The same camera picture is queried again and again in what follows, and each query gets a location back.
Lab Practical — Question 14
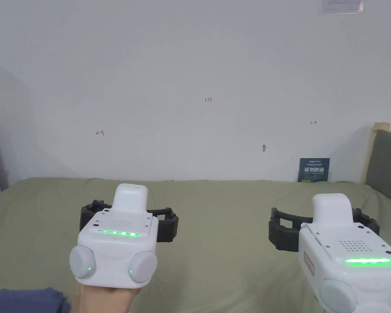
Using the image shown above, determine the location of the person's left hand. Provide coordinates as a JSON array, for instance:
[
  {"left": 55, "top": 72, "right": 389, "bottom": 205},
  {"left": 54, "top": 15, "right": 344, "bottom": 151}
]
[{"left": 71, "top": 282, "right": 143, "bottom": 313}]

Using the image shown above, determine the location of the bed with pale green sheet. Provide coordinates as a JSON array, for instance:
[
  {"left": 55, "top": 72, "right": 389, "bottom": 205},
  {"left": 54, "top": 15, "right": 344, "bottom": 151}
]
[{"left": 0, "top": 177, "right": 391, "bottom": 313}]

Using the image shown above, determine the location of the dark blue sign card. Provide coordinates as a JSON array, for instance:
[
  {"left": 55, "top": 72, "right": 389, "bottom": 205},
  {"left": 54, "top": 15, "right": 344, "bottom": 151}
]
[{"left": 299, "top": 158, "right": 331, "bottom": 183}]

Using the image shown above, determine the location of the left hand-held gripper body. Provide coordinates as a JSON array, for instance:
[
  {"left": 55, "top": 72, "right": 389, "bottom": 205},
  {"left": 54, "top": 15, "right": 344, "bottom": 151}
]
[{"left": 69, "top": 183, "right": 159, "bottom": 289}]

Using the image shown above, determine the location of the grey padded headboard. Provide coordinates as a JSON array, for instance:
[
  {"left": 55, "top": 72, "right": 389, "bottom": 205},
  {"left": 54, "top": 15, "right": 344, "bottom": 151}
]
[{"left": 364, "top": 122, "right": 391, "bottom": 207}]

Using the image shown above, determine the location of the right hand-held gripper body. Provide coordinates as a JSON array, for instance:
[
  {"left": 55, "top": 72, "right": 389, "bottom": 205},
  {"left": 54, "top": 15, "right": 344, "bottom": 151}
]
[{"left": 298, "top": 193, "right": 391, "bottom": 313}]

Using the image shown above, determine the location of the dark blue garment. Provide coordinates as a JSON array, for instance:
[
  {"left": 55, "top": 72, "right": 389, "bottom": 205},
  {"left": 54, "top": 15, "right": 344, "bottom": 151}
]
[{"left": 0, "top": 287, "right": 73, "bottom": 313}]

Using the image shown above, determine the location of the paper notice on wall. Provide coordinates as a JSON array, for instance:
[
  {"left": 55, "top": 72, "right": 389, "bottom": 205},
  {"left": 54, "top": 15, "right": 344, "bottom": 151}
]
[{"left": 322, "top": 0, "right": 365, "bottom": 15}]

